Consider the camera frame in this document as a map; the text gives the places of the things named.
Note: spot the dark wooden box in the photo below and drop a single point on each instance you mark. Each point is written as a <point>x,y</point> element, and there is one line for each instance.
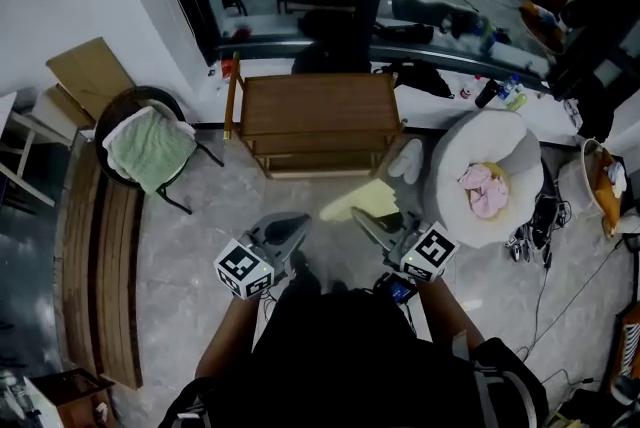
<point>70,391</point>

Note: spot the woven basket orange lining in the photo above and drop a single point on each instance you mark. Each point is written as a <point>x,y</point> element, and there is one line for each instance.
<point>602,186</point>

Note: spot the stack of curved wooden boards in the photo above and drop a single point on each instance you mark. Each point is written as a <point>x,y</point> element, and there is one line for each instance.
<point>100,266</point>

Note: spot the person's left forearm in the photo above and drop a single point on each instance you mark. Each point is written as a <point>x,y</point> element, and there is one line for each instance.
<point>227,336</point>

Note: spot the black bag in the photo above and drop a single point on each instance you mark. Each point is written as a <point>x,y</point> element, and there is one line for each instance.
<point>420,77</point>

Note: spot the grey blanket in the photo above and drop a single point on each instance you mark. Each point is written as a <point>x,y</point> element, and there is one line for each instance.
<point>430,11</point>

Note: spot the clear water bottle blue label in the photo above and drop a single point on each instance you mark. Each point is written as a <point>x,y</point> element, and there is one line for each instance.
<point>509,87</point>

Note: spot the yellow cloth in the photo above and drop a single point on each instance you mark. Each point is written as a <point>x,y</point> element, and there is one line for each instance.
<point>362,201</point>

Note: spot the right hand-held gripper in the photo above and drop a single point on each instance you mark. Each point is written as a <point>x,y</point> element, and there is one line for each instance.
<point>429,252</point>

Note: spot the white bottle red cap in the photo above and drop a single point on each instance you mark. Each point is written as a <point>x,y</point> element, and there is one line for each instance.
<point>469,88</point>

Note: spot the person's right forearm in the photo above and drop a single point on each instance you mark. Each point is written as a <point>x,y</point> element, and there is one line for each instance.
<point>447,311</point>

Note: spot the person's black clothed body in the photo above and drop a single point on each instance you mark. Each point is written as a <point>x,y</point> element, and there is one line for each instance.
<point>360,366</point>

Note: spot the white frame table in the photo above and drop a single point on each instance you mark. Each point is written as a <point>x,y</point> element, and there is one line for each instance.
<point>20,136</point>

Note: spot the yellow-green bottle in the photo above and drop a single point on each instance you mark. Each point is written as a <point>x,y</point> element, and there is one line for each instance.
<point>517,102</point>

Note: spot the white plush slippers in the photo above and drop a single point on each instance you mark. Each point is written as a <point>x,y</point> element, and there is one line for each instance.
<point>407,161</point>

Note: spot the pink cloth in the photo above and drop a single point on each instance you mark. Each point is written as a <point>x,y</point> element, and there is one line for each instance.
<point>484,191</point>

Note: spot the flat cardboard sheet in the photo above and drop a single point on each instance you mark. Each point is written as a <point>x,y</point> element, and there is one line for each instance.
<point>90,76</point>

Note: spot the black round metal chair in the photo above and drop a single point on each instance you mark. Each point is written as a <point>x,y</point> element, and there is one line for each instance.
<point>117,116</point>

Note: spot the red small object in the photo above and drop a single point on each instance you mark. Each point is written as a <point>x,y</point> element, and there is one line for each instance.
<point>227,70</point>

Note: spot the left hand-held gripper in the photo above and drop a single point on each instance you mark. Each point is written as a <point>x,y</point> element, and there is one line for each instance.
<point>245,268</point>

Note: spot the white round plush bed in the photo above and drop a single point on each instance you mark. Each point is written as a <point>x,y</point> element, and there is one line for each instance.
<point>480,136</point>

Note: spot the green towel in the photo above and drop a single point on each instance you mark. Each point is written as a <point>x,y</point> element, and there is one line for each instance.
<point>150,146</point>

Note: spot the brown wooden shelf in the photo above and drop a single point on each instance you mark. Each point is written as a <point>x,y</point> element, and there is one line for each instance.
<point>320,108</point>

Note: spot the small device with blue screen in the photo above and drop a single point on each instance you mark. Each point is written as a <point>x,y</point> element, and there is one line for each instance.
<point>399,288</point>

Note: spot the black bottle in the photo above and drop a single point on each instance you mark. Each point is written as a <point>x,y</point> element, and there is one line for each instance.
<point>486,93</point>

